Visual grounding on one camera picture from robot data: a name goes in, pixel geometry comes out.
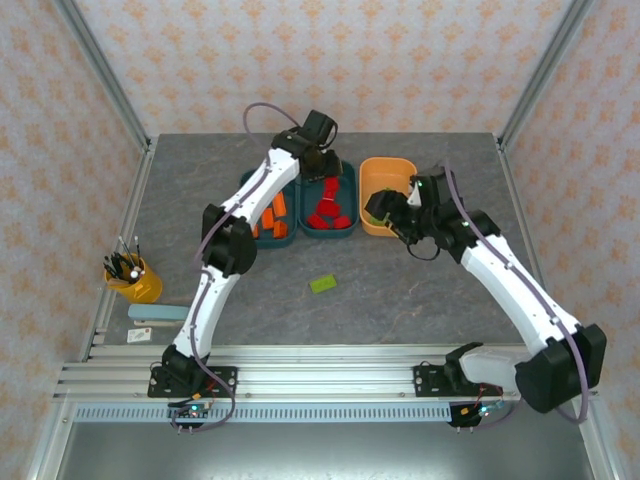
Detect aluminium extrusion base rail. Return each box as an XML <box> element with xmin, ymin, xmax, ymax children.
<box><xmin>52</xmin><ymin>343</ymin><xmax>601</xmax><ymax>404</ymax></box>

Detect yellow pen cup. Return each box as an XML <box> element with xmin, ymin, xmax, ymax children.
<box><xmin>103</xmin><ymin>253</ymin><xmax>164</xmax><ymax>305</ymax></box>

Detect teal eraser block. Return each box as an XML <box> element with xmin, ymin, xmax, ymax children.
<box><xmin>128</xmin><ymin>303</ymin><xmax>191</xmax><ymax>327</ymax></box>

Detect orange plastic container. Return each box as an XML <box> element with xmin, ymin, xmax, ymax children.
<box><xmin>358</xmin><ymin>156</ymin><xmax>419</xmax><ymax>237</ymax></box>

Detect thin red black wires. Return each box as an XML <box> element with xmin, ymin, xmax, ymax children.
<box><xmin>197</xmin><ymin>377</ymin><xmax>222</xmax><ymax>409</ymax></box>
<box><xmin>472</xmin><ymin>382</ymin><xmax>504</xmax><ymax>409</ymax></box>

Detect thin black right gripper cable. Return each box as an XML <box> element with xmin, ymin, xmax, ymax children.
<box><xmin>406</xmin><ymin>233</ymin><xmax>442</xmax><ymax>262</ymax></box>

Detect aluminium frame post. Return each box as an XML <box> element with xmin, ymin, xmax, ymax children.
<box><xmin>52</xmin><ymin>0</ymin><xmax>153</xmax><ymax>151</ymax></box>
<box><xmin>498</xmin><ymin>0</ymin><xmax>597</xmax><ymax>149</ymax></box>

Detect grey metal sheet panel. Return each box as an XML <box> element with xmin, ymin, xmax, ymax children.
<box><xmin>52</xmin><ymin>422</ymin><xmax>599</xmax><ymax>480</ymax></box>

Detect grey slotted cable duct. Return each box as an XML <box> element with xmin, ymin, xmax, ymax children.
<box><xmin>74</xmin><ymin>404</ymin><xmax>454</xmax><ymax>424</ymax></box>

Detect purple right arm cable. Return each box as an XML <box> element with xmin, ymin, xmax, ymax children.
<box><xmin>442</xmin><ymin>159</ymin><xmax>594</xmax><ymax>432</ymax></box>

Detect teal plastic container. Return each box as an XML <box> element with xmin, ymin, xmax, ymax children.
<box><xmin>298</xmin><ymin>160</ymin><xmax>360</xmax><ymax>240</ymax></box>
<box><xmin>239</xmin><ymin>169</ymin><xmax>301</xmax><ymax>250</ymax></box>

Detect aluminium table side rail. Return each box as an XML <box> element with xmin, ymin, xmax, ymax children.
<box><xmin>24</xmin><ymin>137</ymin><xmax>159</xmax><ymax>480</ymax></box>
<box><xmin>494</xmin><ymin>134</ymin><xmax>621</xmax><ymax>480</ymax></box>

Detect black controller board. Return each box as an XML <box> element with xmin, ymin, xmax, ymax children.
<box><xmin>449</xmin><ymin>399</ymin><xmax>506</xmax><ymax>430</ymax></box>
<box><xmin>168</xmin><ymin>399</ymin><xmax>214</xmax><ymax>434</ymax></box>

